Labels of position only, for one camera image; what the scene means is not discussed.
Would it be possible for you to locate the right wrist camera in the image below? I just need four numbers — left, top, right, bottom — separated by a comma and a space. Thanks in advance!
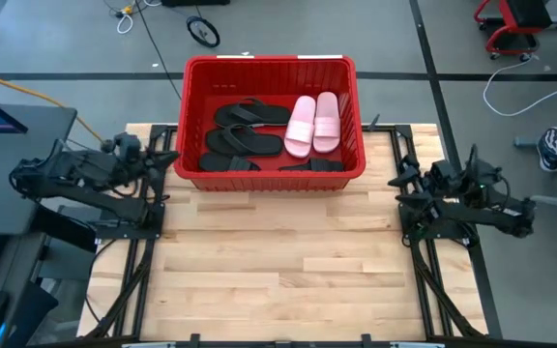
427, 159, 459, 183

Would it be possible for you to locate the red plastic bin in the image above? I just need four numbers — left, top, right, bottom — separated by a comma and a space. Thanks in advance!
173, 53, 368, 193

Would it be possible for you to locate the small black wheel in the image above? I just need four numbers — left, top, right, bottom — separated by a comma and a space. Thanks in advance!
185, 14, 222, 49

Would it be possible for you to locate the black mouse pad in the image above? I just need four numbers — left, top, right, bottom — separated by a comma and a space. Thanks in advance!
4, 279, 60, 347

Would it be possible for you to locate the long black floor cable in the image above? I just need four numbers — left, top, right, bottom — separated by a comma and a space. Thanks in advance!
134, 0, 184, 102

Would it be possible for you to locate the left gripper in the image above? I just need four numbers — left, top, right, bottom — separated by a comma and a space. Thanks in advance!
113, 144, 182, 194

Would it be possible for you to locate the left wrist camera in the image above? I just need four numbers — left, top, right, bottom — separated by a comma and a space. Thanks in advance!
100, 131, 143, 159

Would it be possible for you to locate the dark grey ribbed slide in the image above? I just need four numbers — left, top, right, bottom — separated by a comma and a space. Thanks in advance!
197, 152, 262, 174
278, 157, 346, 174

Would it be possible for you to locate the red rolling stool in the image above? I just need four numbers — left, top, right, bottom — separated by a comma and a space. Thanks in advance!
473, 0, 557, 63

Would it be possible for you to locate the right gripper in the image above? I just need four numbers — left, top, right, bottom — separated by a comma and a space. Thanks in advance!
387, 162, 459, 217

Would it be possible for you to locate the white floor cable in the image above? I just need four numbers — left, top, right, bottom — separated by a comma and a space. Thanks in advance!
482, 52, 557, 119

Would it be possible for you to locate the black flip-flop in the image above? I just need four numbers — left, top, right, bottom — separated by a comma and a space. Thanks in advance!
213, 97, 293, 130
204, 123, 285, 159

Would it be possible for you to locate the orange cable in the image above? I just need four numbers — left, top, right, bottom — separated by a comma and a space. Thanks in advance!
0, 67, 106, 144

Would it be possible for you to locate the pink slide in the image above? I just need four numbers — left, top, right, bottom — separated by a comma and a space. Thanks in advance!
282, 94, 318, 160
311, 91, 342, 155

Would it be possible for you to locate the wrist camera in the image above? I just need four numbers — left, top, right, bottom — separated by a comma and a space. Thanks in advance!
427, 159, 459, 183
100, 131, 143, 159

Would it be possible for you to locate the white cable with yellow plug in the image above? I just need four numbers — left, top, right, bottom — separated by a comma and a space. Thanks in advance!
115, 0, 163, 36

